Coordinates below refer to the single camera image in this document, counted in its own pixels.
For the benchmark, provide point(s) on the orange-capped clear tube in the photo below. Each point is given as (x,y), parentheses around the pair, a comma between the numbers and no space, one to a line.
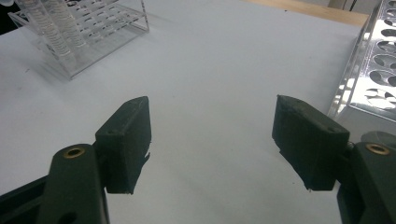
(67,21)
(49,34)

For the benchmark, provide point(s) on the clear acrylic tube rack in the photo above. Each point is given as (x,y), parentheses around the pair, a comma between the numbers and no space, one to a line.
(118,18)

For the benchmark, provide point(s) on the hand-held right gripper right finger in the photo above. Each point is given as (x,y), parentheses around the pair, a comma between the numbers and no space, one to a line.
(311,146)

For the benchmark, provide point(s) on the metal tube rack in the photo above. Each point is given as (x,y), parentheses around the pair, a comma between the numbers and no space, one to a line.
(373,81)

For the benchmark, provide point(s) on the wooden table edge strip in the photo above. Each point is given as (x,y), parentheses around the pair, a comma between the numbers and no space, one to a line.
(311,11)

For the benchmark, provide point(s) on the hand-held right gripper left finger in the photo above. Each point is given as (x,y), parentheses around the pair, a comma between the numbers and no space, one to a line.
(124,146)

